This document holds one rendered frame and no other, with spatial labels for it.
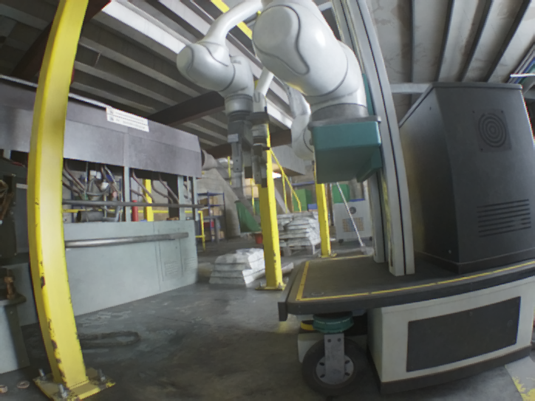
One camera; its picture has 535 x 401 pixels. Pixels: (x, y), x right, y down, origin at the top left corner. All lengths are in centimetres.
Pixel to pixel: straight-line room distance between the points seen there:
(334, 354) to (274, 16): 79
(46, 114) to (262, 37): 73
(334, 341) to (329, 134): 51
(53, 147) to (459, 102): 122
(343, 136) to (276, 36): 28
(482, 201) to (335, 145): 43
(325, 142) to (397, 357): 54
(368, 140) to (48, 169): 92
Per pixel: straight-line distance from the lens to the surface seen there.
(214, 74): 85
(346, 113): 73
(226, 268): 267
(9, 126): 203
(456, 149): 83
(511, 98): 100
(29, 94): 217
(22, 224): 141
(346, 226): 547
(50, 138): 103
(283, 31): 58
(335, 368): 82
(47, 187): 100
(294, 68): 60
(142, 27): 229
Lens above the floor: 51
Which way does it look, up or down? 4 degrees up
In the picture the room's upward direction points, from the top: 5 degrees counter-clockwise
